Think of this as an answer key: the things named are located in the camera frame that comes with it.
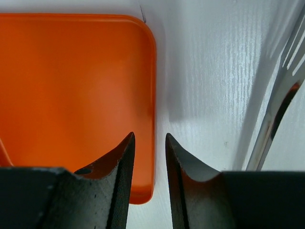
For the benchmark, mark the metal tongs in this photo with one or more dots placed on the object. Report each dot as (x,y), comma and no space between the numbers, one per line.
(288,81)

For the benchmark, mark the orange box lid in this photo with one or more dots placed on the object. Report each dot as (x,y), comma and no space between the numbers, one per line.
(72,86)

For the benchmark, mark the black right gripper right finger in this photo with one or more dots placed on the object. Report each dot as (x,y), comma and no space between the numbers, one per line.
(202,197)

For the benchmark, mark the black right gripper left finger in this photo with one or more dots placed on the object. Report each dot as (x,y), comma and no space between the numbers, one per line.
(93,197)

